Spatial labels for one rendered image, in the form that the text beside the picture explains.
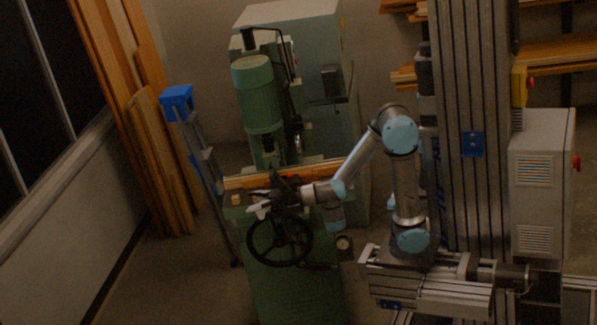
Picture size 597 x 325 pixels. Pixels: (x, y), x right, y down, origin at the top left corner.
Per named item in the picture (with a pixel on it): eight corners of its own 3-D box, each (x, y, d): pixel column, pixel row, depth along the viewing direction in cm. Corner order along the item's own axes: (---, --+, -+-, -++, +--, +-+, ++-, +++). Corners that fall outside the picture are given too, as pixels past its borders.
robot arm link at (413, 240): (424, 232, 251) (409, 101, 226) (433, 255, 238) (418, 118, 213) (392, 238, 252) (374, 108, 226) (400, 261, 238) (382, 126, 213)
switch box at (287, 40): (283, 75, 314) (276, 43, 307) (284, 68, 323) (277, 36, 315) (296, 72, 313) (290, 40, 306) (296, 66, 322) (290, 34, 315)
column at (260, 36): (258, 185, 332) (226, 49, 299) (260, 164, 351) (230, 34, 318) (303, 178, 330) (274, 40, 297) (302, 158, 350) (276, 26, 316)
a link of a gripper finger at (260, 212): (252, 226, 226) (274, 215, 230) (249, 210, 224) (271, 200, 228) (248, 224, 228) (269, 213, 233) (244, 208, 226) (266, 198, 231)
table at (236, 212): (222, 232, 292) (219, 221, 289) (228, 197, 319) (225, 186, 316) (358, 211, 287) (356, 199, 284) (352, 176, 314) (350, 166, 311)
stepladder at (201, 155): (225, 270, 413) (154, 102, 362) (233, 246, 435) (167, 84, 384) (249, 265, 410) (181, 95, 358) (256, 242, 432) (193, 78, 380)
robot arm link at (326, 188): (348, 205, 231) (344, 184, 227) (317, 210, 231) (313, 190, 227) (346, 194, 238) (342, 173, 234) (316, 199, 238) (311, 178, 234)
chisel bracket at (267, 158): (265, 173, 302) (262, 157, 298) (266, 159, 315) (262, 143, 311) (281, 170, 302) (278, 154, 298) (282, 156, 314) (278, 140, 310)
